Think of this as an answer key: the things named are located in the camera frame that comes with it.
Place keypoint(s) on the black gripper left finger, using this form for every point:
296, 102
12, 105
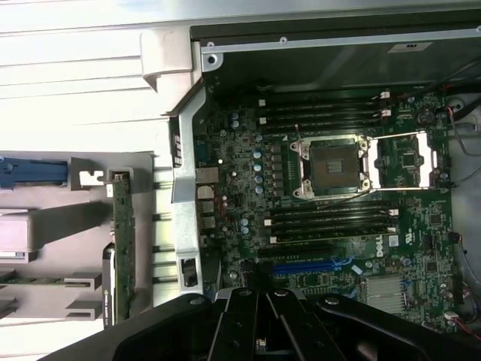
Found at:
233, 327

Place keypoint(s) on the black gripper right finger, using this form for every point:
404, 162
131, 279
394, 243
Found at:
300, 331

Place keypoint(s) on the blue expansion slot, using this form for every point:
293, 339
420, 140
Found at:
300, 269

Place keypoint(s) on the black expansion slot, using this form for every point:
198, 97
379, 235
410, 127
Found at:
297, 250

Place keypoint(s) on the silver finned chipset heatsink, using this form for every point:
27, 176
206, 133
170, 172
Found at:
385, 297

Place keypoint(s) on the RAM slot with white clips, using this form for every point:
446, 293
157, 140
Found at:
330, 217
323, 117
323, 98

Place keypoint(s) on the thin metal locking lever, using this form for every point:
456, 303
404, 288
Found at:
345, 200
297, 131

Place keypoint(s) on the green Dell motherboard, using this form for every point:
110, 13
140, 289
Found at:
240, 188

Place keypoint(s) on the CPU socket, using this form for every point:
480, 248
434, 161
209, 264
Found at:
330, 165

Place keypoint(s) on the grey plastic parts rack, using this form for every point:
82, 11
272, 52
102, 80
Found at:
56, 203

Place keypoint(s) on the blue plastic disk caddy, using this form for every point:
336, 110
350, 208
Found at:
34, 173

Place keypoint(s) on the open black PC case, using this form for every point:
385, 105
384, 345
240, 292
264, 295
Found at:
300, 64

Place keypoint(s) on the silver socket cover frame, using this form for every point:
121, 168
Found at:
374, 165

